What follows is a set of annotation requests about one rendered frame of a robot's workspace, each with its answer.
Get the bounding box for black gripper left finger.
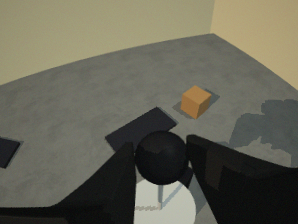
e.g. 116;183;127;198
0;143;137;224

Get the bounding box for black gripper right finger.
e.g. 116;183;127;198
186;135;298;224

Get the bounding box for tan cube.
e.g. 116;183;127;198
181;85;212;119

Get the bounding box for dark grey flat rectangular slab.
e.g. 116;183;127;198
105;107;177;152
0;139;20;169

